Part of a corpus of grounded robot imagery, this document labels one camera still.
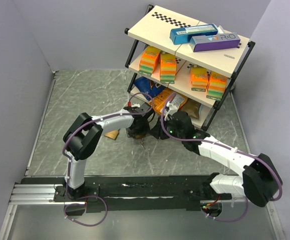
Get blue rectangular box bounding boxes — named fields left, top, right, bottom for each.
left=169, top=24, right=218, bottom=45

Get brown snack bag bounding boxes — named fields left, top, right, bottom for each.
left=180, top=99, right=201, bottom=120

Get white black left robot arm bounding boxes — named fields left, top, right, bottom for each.
left=62, top=103, right=154, bottom=201

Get blue snack bag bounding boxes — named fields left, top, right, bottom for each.
left=134, top=76, right=165, bottom=98

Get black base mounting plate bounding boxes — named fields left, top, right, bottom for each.
left=53, top=173, right=235, bottom=214

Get small keys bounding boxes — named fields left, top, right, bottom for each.
left=139, top=139, right=146, bottom=149

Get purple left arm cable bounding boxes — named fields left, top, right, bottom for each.
left=62, top=92, right=154, bottom=186

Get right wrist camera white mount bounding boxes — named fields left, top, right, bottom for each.
left=163, top=94, right=185, bottom=121

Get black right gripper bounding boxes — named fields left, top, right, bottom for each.
left=149, top=115, right=185, bottom=141

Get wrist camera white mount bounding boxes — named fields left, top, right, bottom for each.
left=163, top=94, right=185, bottom=121
left=123, top=101, right=144, bottom=113

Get orange snack bag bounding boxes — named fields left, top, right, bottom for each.
left=153, top=88, right=188, bottom=115

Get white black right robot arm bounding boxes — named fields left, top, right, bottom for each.
left=149, top=111, right=283, bottom=207

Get orange sponge pack far left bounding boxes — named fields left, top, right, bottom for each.
left=139, top=46, right=161, bottom=76

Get beige black three-tier shelf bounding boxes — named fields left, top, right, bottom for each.
left=125, top=5, right=255, bottom=131

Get aluminium rail frame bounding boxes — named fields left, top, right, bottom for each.
left=0, top=70, right=60, bottom=240

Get orange sponge pack far right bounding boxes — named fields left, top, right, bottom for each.
left=206, top=71, right=228, bottom=101

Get purple grey R+O box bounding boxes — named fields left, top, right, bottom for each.
left=189, top=32, right=240, bottom=53

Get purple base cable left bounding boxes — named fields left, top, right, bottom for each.
left=63, top=194, right=108, bottom=228

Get orange sponge pack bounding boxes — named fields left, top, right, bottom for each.
left=160, top=51, right=177, bottom=84
left=139, top=46, right=161, bottom=76
left=206, top=71, right=228, bottom=101
left=190, top=65, right=209, bottom=92

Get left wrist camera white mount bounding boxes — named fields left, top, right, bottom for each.
left=123, top=101, right=144, bottom=113

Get brass padlock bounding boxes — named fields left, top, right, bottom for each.
left=134, top=134, right=146, bottom=139
left=104, top=130, right=119, bottom=141

